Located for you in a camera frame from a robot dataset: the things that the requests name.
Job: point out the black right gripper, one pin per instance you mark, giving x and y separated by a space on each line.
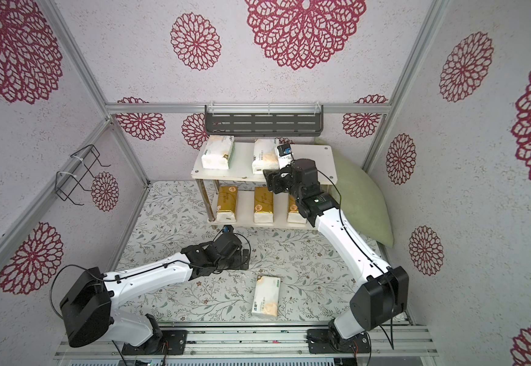
273 178

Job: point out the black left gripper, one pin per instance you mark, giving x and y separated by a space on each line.
238 259

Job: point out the gold tissue pack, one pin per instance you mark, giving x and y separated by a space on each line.
263 206
293 215
227 204

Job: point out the white tissue pack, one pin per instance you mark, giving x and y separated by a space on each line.
264 155
266 297
218 152

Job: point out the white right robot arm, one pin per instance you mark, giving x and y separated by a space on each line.
382 289

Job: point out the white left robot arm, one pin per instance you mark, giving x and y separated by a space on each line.
92 308

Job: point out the white two-tier shelf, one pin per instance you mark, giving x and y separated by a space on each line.
241 175

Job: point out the light green pillow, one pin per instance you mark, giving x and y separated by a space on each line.
362 201

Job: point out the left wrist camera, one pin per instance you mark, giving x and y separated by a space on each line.
227 229

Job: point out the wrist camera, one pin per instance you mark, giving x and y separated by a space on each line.
227 229
284 151

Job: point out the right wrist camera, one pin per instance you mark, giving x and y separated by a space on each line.
284 151

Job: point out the grey wall-mounted metal rack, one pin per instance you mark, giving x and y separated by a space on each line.
264 122

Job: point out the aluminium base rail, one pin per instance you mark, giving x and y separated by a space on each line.
264 344

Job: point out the black wire wall rack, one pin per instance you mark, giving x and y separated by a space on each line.
82 162

